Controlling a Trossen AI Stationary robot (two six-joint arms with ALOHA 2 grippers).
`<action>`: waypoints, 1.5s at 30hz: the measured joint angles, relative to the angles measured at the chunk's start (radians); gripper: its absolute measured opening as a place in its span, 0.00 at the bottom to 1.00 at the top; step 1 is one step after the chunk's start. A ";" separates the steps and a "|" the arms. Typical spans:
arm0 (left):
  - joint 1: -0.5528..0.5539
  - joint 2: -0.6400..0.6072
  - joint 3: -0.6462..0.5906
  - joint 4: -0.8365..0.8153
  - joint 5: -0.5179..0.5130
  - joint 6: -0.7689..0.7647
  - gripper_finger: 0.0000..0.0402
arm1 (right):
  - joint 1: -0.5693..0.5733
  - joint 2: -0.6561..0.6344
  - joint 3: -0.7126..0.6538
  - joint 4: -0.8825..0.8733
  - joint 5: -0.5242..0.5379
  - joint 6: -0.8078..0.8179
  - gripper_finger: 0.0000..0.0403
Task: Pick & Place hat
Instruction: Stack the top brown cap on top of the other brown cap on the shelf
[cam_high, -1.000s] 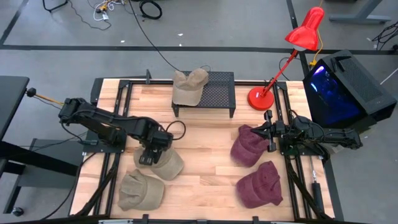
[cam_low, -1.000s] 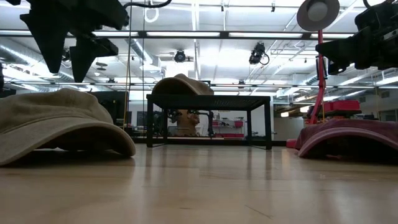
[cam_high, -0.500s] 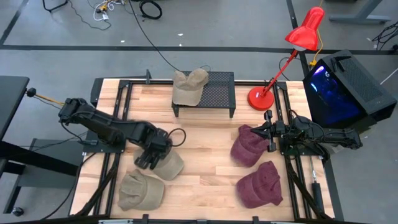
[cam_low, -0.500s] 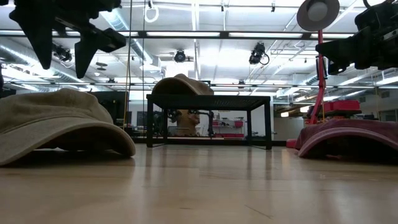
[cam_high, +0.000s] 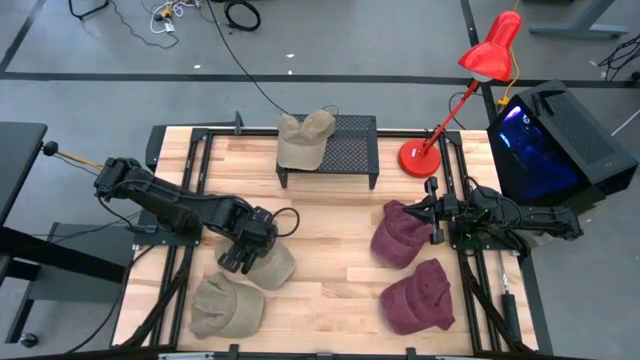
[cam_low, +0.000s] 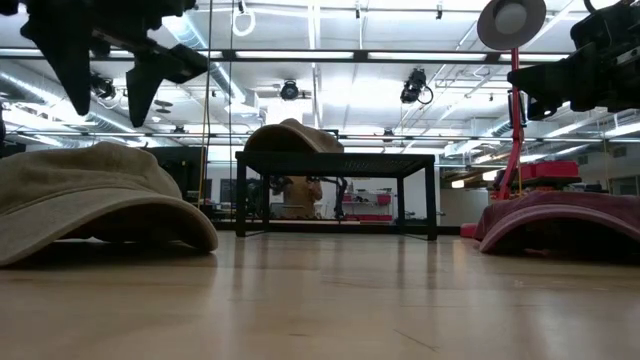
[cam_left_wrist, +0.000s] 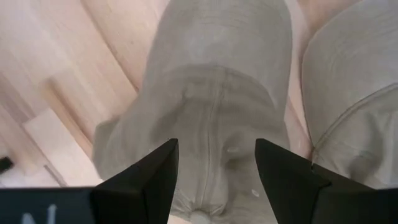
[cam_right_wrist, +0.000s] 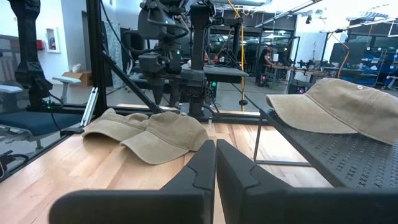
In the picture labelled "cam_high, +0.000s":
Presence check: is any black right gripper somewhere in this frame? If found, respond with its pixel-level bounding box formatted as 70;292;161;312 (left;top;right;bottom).
403;176;446;246

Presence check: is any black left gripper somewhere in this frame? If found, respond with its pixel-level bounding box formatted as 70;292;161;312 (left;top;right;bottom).
215;202;274;275

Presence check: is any maroon baseball cap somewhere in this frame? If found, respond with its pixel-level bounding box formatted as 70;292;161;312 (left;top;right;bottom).
378;258;456;336
369;199;435;270

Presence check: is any beige baseball cap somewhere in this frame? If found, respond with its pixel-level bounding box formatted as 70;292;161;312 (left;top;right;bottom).
214;238;297;291
276;109;337;172
188;272;266;341

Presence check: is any red desk lamp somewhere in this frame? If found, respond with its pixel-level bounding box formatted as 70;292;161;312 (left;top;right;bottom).
397;9;524;180

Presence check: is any black perforated metal shelf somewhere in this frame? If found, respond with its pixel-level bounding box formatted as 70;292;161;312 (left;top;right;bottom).
276;113;380;191

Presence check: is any silver aluminium bar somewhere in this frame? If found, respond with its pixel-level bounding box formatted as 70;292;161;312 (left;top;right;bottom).
157;352;216;360

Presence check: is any black computer tower blue light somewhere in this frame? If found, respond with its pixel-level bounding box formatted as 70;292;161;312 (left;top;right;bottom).
486;79;640;207

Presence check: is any grey metal desk leg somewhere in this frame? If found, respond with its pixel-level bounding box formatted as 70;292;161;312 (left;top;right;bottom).
528;0;632;40

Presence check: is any black side desk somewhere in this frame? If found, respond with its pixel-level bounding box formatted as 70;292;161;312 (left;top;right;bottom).
0;121;129;349

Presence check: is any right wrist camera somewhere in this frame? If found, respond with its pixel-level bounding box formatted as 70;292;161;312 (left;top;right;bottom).
439;193;459;217

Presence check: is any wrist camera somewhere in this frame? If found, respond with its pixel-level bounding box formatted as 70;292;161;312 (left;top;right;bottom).
439;193;459;217
252;213;278;241

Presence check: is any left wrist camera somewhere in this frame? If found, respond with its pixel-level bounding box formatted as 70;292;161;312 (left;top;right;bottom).
252;213;278;241

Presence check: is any thin black lamp cord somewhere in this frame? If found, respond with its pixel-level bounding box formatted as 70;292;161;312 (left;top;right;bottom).
447;89;484;132

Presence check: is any black aluminium rig frame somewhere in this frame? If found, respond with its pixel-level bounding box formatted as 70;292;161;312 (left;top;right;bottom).
112;124;556;360

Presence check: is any yellow floor cord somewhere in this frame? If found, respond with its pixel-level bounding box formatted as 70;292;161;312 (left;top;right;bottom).
496;0;524;110

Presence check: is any black handled metal tool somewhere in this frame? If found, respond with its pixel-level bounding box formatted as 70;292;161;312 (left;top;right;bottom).
498;249;524;346

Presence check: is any long black floor cable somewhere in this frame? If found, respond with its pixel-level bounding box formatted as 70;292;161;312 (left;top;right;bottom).
205;0;291;115

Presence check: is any yellow cable with black knob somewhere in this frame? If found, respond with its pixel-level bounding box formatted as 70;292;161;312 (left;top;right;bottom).
42;141;107;172

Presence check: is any black coiled cable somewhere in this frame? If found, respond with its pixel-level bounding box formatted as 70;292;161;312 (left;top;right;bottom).
223;0;262;32

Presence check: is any white cable bundle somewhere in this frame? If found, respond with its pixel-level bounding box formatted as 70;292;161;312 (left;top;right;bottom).
148;0;201;36

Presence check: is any black cable bundle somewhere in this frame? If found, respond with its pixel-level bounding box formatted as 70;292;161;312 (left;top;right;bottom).
597;32;640;82

